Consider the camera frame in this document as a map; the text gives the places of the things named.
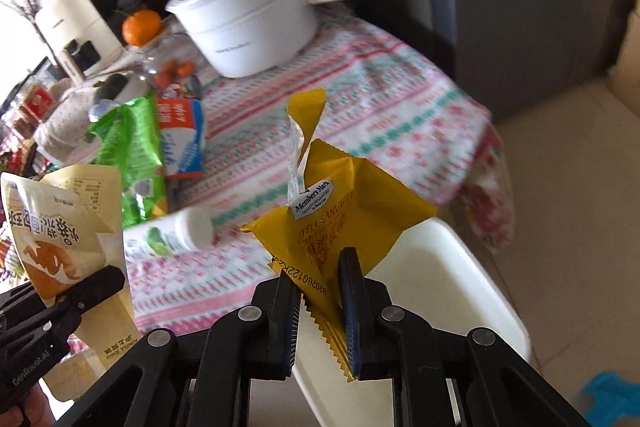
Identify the beige snack pouch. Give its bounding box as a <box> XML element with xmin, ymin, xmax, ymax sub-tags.
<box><xmin>1</xmin><ymin>165</ymin><xmax>141</xmax><ymax>402</ymax></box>

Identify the yellow waffle sandwich wrapper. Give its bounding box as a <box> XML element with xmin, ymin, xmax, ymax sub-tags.
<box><xmin>242</xmin><ymin>89</ymin><xmax>437</xmax><ymax>381</ymax></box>

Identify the white plastic trash bin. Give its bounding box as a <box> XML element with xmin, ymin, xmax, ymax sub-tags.
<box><xmin>293</xmin><ymin>218</ymin><xmax>532</xmax><ymax>426</ymax></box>

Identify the person's left hand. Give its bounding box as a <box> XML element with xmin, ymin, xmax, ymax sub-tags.
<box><xmin>0</xmin><ymin>385</ymin><xmax>55</xmax><ymax>427</ymax></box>

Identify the white plastic yogurt bottle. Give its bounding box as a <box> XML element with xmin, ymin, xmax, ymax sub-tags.
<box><xmin>122</xmin><ymin>207</ymin><xmax>214</xmax><ymax>262</ymax></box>

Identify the green snack bag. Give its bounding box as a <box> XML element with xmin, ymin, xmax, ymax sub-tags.
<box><xmin>89</xmin><ymin>92</ymin><xmax>169</xmax><ymax>229</ymax></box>

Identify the floral white cloth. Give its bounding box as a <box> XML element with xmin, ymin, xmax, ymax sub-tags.
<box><xmin>34</xmin><ymin>81</ymin><xmax>103</xmax><ymax>167</ymax></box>

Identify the clear plastic water bottle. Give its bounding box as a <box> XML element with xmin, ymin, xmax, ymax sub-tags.
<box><xmin>88</xmin><ymin>98</ymin><xmax>120</xmax><ymax>124</ymax></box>

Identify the red label spice jar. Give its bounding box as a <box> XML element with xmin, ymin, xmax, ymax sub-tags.
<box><xmin>21</xmin><ymin>82</ymin><xmax>54</xmax><ymax>122</ymax></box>

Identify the blue white red packet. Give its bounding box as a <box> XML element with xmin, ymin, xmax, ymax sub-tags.
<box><xmin>156</xmin><ymin>98</ymin><xmax>205</xmax><ymax>179</ymax></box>

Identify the blue object on floor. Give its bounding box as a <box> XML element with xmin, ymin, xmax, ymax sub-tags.
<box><xmin>582</xmin><ymin>372</ymin><xmax>640</xmax><ymax>427</ymax></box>

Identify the patterned woven tablecloth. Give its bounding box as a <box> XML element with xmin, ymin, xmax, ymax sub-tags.
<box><xmin>128</xmin><ymin>9</ymin><xmax>515</xmax><ymax>335</ymax></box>

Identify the glass teapot with cork lid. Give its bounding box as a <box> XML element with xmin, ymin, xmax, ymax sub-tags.
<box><xmin>136</xmin><ymin>30</ymin><xmax>204</xmax><ymax>100</ymax></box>

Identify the cream air fryer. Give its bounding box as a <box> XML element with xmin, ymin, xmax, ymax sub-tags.
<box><xmin>36</xmin><ymin>0</ymin><xmax>124</xmax><ymax>84</ymax></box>

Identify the large orange mandarin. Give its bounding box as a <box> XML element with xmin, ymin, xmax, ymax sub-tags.
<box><xmin>122</xmin><ymin>10</ymin><xmax>163</xmax><ymax>48</ymax></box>

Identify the white electric cooking pot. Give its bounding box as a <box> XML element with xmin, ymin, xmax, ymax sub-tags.
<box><xmin>166</xmin><ymin>0</ymin><xmax>345</xmax><ymax>78</ymax></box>

